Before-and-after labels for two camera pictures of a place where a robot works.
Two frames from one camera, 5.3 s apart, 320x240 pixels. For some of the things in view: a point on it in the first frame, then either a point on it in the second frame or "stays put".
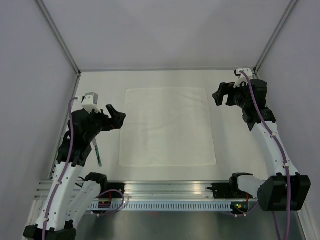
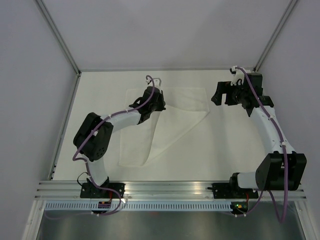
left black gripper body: x=100 y=123 to x=159 y=105
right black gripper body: x=237 y=96 stays put
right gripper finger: x=219 y=98 stays put
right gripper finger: x=223 y=88 stays put
